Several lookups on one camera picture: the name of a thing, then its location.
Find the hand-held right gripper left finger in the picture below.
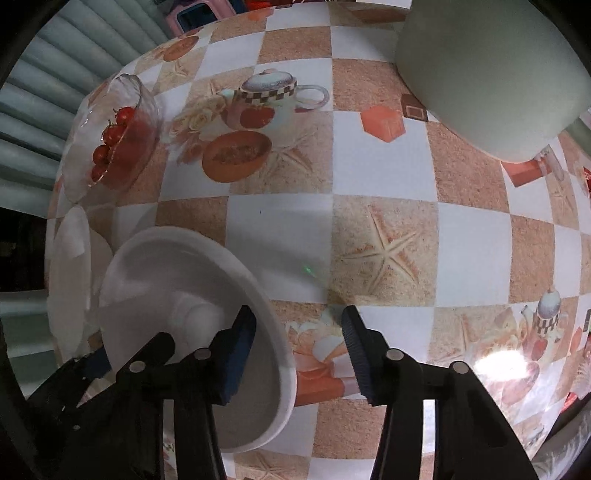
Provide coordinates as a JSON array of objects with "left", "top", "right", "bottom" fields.
[{"left": 115, "top": 305, "right": 257, "bottom": 480}]

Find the checkered printed tablecloth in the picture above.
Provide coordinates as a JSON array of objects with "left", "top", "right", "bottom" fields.
[{"left": 44, "top": 0, "right": 591, "bottom": 480}]

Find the pale green pitcher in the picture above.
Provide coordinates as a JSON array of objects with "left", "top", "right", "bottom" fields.
[{"left": 394, "top": 0, "right": 591, "bottom": 162}]

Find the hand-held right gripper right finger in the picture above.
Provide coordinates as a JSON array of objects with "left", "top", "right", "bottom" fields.
[{"left": 341, "top": 305, "right": 541, "bottom": 480}]

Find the clear glass bowl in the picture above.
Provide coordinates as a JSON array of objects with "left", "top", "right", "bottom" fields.
[{"left": 60, "top": 74, "right": 162, "bottom": 204}]

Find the pale green ribbed curtain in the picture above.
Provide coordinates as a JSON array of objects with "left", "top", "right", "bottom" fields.
[{"left": 0, "top": 0, "right": 171, "bottom": 213}]

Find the pile of cherry tomatoes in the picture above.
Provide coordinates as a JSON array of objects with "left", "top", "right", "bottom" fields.
[{"left": 90, "top": 106, "right": 139, "bottom": 183}]

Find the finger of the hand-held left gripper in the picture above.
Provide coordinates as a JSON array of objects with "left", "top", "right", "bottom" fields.
[{"left": 28, "top": 348, "right": 117, "bottom": 416}]

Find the pink plastic stool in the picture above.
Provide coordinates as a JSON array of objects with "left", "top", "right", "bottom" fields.
[{"left": 166, "top": 0, "right": 236, "bottom": 35}]

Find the white round bowl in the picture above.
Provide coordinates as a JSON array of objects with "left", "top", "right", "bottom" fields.
[
  {"left": 46, "top": 205, "right": 116, "bottom": 365},
  {"left": 98, "top": 227, "right": 297, "bottom": 454}
]

